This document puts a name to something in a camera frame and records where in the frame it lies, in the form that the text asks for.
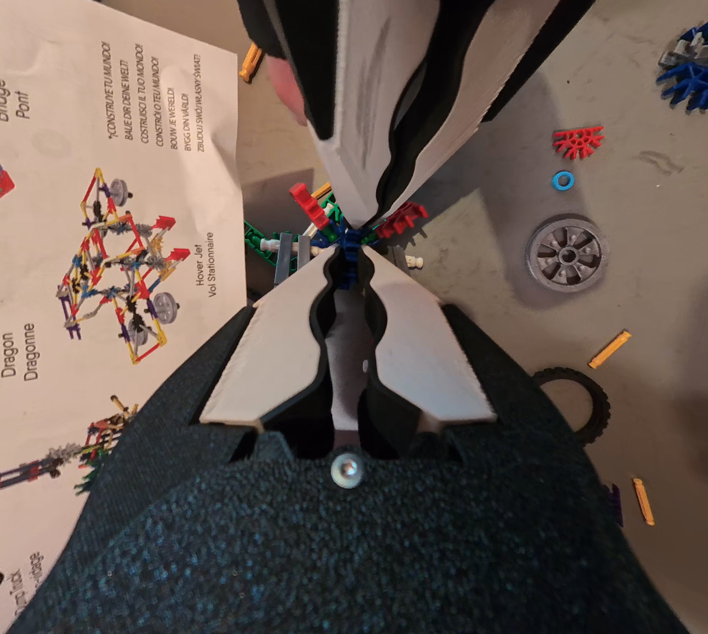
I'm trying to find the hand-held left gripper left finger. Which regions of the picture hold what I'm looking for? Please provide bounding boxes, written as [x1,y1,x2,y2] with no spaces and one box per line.
[199,246,340,428]

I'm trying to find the red fan connector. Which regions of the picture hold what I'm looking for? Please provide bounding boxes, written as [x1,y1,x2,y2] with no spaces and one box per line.
[552,125,605,160]
[289,182,331,230]

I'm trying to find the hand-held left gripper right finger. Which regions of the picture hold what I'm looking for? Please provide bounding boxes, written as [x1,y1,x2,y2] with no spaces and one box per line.
[358,246,497,434]

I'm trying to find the large black tyre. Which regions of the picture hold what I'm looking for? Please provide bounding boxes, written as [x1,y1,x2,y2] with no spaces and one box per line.
[532,367,612,447]

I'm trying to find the blue red toy model core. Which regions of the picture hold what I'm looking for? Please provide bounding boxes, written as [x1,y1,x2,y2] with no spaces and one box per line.
[301,201,430,292]

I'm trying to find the toy instruction booklet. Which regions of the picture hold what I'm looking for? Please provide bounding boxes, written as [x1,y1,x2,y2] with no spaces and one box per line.
[0,0,248,626]

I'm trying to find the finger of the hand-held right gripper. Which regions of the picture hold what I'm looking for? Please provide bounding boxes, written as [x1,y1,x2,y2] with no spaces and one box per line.
[314,0,442,228]
[378,0,580,220]

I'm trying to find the green connector chain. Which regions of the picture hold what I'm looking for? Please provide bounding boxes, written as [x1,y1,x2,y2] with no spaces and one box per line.
[243,221,280,267]

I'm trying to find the silver wheel hub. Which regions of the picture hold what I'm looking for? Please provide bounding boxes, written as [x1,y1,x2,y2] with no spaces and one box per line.
[525,216,610,292]

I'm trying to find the long yellow rod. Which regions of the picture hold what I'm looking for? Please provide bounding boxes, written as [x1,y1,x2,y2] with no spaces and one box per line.
[239,42,264,85]

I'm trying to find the person's right hand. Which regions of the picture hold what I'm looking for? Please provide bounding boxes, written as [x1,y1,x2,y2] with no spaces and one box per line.
[267,58,309,127]

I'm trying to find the blue grey snowflake connector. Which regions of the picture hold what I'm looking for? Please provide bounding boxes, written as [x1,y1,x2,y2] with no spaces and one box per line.
[642,21,708,112]

